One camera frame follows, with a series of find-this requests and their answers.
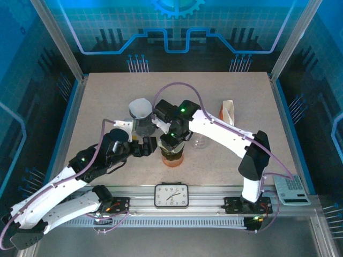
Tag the white paper coffee filter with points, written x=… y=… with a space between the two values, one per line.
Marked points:
x=139 y=107

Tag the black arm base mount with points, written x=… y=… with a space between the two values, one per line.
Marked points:
x=120 y=204
x=233 y=205

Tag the orange transparent coffee dripper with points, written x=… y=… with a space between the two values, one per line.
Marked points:
x=172 y=162

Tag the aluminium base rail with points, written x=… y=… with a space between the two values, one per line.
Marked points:
x=203 y=192

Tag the clear plastic coffee dripper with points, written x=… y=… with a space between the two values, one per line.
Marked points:
x=199 y=143

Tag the aluminium frame post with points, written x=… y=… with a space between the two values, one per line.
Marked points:
x=296 y=37
x=57 y=37

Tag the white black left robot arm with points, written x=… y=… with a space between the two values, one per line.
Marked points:
x=53 y=192

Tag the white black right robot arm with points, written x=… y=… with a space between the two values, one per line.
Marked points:
x=225 y=131

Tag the orange white filter box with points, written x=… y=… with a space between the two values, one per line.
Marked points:
x=229 y=111

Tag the light grey calculator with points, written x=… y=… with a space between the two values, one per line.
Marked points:
x=292 y=190

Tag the black rectangular analog clock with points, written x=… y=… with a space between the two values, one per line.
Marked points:
x=171 y=196

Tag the aluminium table side rail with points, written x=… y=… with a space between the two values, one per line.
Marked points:
x=276 y=93
x=79 y=93

